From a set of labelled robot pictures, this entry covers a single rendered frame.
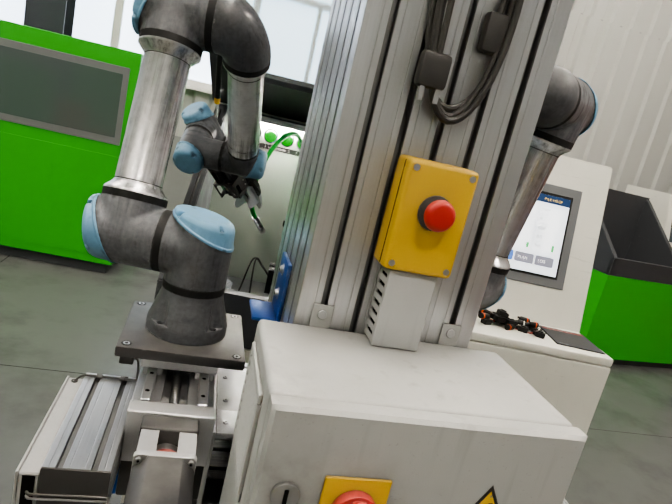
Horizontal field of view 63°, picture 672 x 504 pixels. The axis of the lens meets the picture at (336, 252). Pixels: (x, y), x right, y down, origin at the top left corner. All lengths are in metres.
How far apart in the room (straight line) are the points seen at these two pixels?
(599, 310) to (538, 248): 3.12
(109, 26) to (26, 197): 1.98
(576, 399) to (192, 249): 1.35
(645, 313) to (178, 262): 4.85
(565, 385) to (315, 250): 1.34
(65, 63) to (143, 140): 3.31
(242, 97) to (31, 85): 3.31
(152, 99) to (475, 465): 0.80
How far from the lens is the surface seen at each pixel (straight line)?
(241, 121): 1.25
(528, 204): 1.22
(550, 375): 1.87
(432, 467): 0.59
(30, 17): 5.48
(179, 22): 1.10
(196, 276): 1.02
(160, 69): 1.09
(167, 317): 1.04
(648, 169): 7.49
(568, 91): 1.12
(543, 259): 2.03
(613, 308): 5.21
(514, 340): 1.78
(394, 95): 0.67
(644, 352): 5.71
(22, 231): 4.59
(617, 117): 7.16
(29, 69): 4.43
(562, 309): 2.08
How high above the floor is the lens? 1.48
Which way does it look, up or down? 13 degrees down
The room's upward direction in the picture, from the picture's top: 13 degrees clockwise
